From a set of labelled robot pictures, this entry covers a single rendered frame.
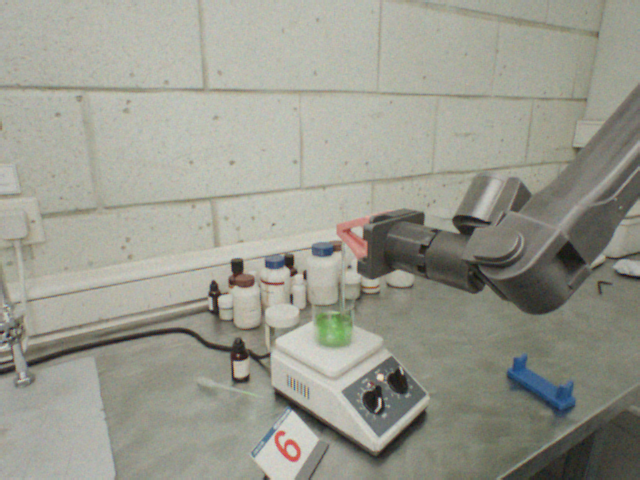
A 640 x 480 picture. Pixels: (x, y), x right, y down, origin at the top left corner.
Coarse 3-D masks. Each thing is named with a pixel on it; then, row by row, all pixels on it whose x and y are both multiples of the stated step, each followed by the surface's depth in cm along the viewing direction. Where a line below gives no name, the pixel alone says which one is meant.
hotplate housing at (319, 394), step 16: (272, 352) 63; (384, 352) 63; (272, 368) 63; (288, 368) 60; (304, 368) 59; (352, 368) 59; (368, 368) 59; (272, 384) 64; (288, 384) 61; (304, 384) 58; (320, 384) 56; (336, 384) 55; (304, 400) 59; (320, 400) 57; (336, 400) 54; (320, 416) 58; (336, 416) 55; (352, 416) 53; (416, 416) 58; (352, 432) 54; (368, 432) 52; (384, 432) 53; (400, 432) 56; (368, 448) 53
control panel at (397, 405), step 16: (384, 368) 60; (352, 384) 56; (368, 384) 57; (384, 384) 58; (416, 384) 60; (352, 400) 54; (400, 400) 57; (416, 400) 58; (368, 416) 53; (384, 416) 54; (400, 416) 55
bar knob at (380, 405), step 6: (372, 390) 56; (378, 390) 55; (366, 396) 55; (372, 396) 55; (378, 396) 54; (366, 402) 54; (372, 402) 54; (378, 402) 53; (384, 402) 55; (366, 408) 54; (372, 408) 54; (378, 408) 53; (384, 408) 55
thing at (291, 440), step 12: (288, 420) 54; (276, 432) 52; (288, 432) 53; (300, 432) 54; (276, 444) 50; (288, 444) 51; (300, 444) 52; (264, 456) 48; (276, 456) 49; (288, 456) 50; (300, 456) 51; (276, 468) 48; (288, 468) 49
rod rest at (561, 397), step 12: (516, 360) 67; (516, 372) 68; (528, 372) 68; (528, 384) 65; (540, 384) 65; (552, 384) 65; (540, 396) 63; (552, 396) 62; (564, 396) 61; (564, 408) 60
